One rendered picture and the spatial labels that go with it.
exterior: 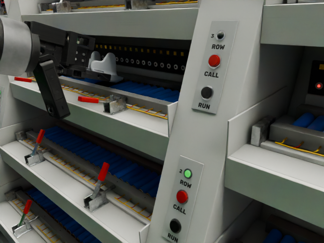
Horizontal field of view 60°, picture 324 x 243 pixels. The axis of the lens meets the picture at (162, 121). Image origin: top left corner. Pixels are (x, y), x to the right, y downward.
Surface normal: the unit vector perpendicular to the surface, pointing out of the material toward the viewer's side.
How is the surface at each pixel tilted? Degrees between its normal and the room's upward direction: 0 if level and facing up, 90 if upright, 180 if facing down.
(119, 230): 23
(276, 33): 113
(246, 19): 90
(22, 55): 101
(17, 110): 90
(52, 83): 88
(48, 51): 90
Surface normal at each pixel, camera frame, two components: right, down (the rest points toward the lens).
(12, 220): -0.04, -0.92
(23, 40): 0.77, -0.06
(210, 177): -0.64, -0.07
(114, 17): -0.67, 0.31
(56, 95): 0.74, 0.19
